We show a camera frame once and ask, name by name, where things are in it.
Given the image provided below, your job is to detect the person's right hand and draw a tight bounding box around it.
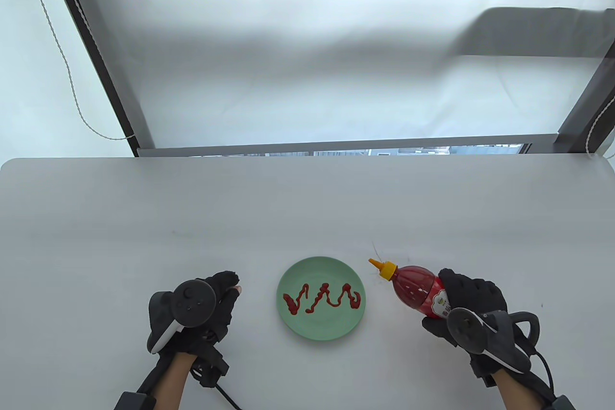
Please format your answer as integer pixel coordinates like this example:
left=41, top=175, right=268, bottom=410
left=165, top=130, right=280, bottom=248
left=422, top=268, right=529, bottom=384

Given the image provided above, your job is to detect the person's left hand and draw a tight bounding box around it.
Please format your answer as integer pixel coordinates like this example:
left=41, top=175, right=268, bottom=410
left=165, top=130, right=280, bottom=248
left=154, top=272, right=241, bottom=386

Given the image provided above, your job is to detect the red ketchup bottle yellow cap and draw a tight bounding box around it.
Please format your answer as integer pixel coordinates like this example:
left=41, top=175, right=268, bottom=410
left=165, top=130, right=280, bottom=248
left=369, top=259, right=450, bottom=320

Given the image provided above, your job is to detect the red ketchup pattern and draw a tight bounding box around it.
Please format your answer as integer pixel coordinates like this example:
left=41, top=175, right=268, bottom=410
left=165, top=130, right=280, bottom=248
left=283, top=283, right=362, bottom=315

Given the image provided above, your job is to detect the green plate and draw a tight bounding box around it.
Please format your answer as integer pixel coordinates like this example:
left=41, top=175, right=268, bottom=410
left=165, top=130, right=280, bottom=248
left=276, top=257, right=367, bottom=342

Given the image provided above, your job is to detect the person's right forearm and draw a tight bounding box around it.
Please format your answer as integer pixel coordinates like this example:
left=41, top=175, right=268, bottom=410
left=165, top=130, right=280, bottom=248
left=497, top=372, right=543, bottom=410

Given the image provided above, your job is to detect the person's left forearm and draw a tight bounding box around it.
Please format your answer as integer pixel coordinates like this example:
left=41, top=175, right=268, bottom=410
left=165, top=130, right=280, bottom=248
left=139, top=352, right=195, bottom=410

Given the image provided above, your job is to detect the black white right hand controller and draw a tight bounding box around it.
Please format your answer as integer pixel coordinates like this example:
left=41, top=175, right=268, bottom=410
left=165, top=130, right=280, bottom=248
left=447, top=308, right=541, bottom=374

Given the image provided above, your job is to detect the black white hand controller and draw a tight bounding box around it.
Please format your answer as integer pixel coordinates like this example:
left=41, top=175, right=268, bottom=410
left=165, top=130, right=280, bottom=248
left=447, top=308, right=541, bottom=374
left=147, top=279, right=217, bottom=355

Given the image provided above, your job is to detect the black white left hand controller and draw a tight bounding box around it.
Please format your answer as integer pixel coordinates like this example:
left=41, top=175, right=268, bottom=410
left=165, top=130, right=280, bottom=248
left=147, top=279, right=217, bottom=355

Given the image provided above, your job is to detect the white backdrop sheet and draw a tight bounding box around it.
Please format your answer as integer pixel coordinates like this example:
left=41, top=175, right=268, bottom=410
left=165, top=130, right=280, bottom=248
left=72, top=0, right=615, bottom=146

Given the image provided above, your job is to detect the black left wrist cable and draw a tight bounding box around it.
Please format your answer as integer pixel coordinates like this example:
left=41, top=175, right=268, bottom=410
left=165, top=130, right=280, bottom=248
left=192, top=367, right=241, bottom=410

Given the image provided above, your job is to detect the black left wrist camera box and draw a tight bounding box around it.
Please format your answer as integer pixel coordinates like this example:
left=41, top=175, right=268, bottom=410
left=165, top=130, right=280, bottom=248
left=114, top=392, right=158, bottom=410

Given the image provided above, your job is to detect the white twisted cord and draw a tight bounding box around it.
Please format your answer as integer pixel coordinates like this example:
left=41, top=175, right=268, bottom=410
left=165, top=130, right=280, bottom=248
left=17, top=0, right=137, bottom=141
left=579, top=88, right=615, bottom=158

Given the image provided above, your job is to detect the dark metal frame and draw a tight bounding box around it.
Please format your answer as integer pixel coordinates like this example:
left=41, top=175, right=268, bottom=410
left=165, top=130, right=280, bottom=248
left=41, top=0, right=615, bottom=157

